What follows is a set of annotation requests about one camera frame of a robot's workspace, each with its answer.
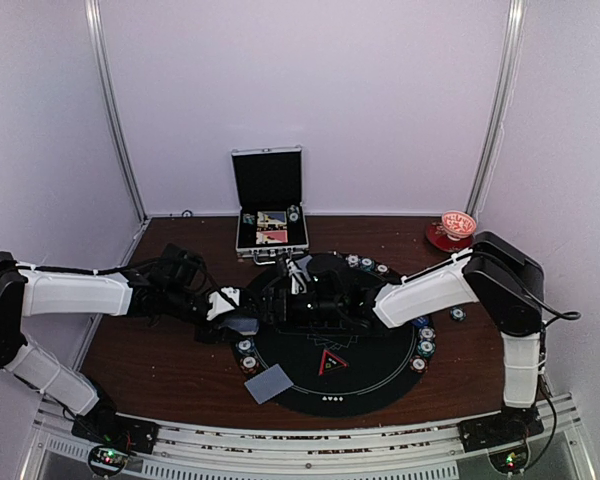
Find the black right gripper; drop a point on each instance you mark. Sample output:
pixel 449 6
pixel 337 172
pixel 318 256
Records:
pixel 271 296

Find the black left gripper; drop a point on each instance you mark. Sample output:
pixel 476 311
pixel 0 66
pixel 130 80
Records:
pixel 212 334

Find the blue chips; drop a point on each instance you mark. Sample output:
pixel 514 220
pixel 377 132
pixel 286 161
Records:
pixel 426 334
pixel 353 260

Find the blue patterned card deck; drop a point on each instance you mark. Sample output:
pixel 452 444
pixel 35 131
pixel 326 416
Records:
pixel 243 325

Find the green chips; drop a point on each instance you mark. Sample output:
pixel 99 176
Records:
pixel 245 346
pixel 426 348
pixel 367 264

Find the orange chips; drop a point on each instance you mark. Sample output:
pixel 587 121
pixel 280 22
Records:
pixel 418 364
pixel 382 269
pixel 249 365

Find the card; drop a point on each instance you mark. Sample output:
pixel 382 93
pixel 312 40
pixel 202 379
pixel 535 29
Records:
pixel 268 384

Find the green blue chip stack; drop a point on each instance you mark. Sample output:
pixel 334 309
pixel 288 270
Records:
pixel 458 314

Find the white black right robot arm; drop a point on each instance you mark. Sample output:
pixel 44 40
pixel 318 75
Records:
pixel 506 283

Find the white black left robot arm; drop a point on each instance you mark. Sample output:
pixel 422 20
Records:
pixel 176 284

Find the red triangle all-in marker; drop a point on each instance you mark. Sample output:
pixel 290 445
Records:
pixel 330 363

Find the round black poker mat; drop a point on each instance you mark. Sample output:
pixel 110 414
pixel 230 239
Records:
pixel 320 349

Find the red card deck box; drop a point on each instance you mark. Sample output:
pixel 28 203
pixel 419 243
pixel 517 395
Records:
pixel 271 237

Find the green chip stack in case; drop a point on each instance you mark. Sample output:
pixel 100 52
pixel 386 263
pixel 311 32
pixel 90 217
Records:
pixel 293 213

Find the blue card deck box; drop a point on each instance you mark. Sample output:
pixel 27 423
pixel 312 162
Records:
pixel 271 218

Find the aluminium poker case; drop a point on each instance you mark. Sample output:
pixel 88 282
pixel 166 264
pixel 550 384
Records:
pixel 269 179

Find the red saucer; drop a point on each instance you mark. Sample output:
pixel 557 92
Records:
pixel 440 239

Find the teal chip stack in case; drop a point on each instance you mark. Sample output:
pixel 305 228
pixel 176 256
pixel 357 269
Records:
pixel 249 219

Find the red patterned bowl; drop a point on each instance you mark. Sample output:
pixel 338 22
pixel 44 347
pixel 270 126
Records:
pixel 458 225

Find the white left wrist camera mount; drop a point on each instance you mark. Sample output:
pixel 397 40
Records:
pixel 221 301

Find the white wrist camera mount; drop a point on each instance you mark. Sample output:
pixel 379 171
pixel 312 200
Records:
pixel 298 282
pixel 221 301

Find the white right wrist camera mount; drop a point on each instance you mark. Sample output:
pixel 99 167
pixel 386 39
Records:
pixel 298 282

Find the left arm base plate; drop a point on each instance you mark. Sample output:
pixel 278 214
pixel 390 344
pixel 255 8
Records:
pixel 127 434

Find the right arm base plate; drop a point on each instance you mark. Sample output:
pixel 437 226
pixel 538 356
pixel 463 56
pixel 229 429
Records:
pixel 498 430

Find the right aluminium frame post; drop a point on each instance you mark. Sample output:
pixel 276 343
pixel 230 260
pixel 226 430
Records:
pixel 503 90

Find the aluminium frame post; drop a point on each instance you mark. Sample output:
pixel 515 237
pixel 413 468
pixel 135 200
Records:
pixel 112 115
pixel 503 90

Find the left aluminium frame post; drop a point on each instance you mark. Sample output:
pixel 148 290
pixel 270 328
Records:
pixel 112 115

